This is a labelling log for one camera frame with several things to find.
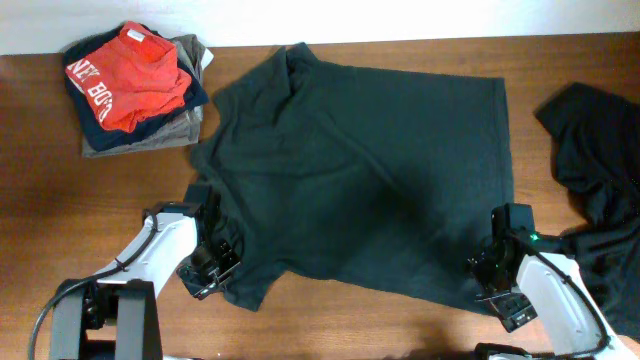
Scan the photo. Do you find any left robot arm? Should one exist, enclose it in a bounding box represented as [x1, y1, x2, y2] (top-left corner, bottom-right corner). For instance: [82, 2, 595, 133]
[43, 184, 241, 359]

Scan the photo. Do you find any dark teal t-shirt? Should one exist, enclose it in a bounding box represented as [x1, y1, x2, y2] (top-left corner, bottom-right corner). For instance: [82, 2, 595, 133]
[191, 44, 514, 314]

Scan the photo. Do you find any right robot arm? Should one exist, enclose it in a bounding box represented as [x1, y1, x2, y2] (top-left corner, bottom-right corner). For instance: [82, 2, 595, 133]
[467, 203, 636, 360]

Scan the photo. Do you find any folded orange printed t-shirt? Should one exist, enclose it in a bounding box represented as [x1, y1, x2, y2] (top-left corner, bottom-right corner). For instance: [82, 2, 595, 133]
[65, 21, 192, 133]

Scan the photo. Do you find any folded navy blue garment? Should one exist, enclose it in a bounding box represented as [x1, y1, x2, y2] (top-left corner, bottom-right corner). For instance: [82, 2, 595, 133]
[62, 26, 209, 151]

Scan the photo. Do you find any folded grey garment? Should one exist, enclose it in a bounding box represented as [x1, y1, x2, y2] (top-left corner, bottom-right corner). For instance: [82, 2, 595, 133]
[82, 34, 214, 158]

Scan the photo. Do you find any black garment pile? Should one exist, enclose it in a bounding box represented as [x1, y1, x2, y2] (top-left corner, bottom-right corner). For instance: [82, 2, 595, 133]
[535, 83, 639, 339]

